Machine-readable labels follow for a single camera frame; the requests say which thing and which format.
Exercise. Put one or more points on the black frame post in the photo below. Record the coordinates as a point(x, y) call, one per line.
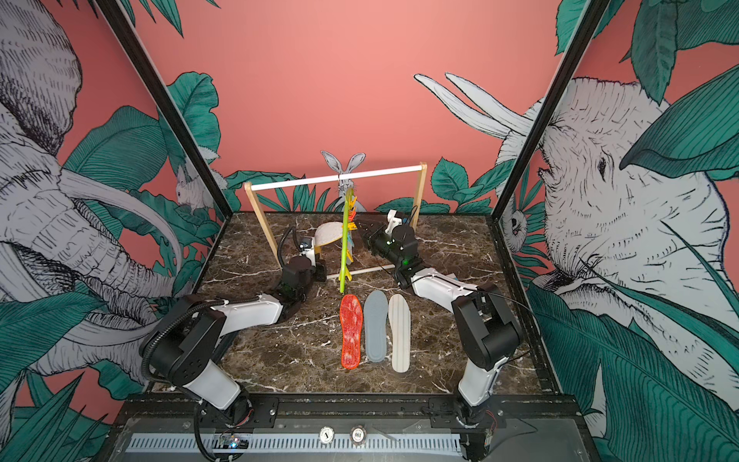
point(589, 21)
point(123, 30)

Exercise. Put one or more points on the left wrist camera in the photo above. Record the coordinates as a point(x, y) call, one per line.
point(309, 249)

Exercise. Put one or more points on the round gauge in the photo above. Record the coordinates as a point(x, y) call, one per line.
point(358, 436)
point(326, 435)

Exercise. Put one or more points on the white perforated vent strip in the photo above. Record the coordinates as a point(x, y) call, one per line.
point(438, 444)

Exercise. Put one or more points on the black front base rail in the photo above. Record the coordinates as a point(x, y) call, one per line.
point(439, 410)

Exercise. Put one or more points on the left black frame post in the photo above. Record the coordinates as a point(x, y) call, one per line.
point(123, 30)

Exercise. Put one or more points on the grey bubbled foam insole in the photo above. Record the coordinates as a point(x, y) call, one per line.
point(376, 311)

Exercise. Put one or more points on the small green circuit board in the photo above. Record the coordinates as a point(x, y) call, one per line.
point(232, 442)

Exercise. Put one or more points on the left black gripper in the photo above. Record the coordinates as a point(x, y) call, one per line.
point(320, 269)

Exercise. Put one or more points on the left round gauge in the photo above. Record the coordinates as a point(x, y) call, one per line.
point(326, 435)

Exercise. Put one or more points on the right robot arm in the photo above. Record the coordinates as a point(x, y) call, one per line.
point(488, 330)

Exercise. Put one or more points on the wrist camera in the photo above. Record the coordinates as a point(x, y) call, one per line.
point(309, 249)
point(395, 219)

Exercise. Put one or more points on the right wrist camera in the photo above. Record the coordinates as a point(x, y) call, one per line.
point(395, 219)

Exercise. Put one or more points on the orange-edged felt insole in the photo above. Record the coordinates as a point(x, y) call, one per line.
point(351, 318)

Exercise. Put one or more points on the yellow-edged felt insole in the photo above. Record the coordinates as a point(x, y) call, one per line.
point(328, 233)

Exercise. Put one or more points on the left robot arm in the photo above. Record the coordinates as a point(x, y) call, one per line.
point(180, 350)

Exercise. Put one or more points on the right black frame post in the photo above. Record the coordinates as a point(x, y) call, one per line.
point(589, 21)

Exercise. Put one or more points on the wooden hanger rack frame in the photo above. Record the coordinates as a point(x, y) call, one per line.
point(251, 192)

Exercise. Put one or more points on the right round gauge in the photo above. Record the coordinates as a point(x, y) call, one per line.
point(358, 436)

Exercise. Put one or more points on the green clothes hanger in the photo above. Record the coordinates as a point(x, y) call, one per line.
point(348, 206)

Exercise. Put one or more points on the white striped fabric insole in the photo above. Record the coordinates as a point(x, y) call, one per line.
point(400, 322)

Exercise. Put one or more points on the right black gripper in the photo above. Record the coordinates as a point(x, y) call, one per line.
point(376, 236)

